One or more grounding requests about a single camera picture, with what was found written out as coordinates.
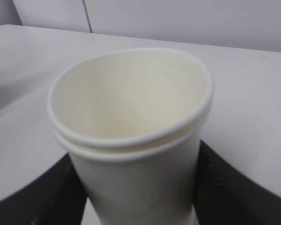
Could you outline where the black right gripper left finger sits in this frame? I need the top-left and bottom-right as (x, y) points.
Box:
(0, 154), (87, 225)

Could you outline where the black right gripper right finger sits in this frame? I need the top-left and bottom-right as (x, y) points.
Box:
(193, 141), (281, 225)

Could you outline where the white paper cup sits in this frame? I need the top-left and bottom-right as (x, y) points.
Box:
(47, 48), (214, 225)

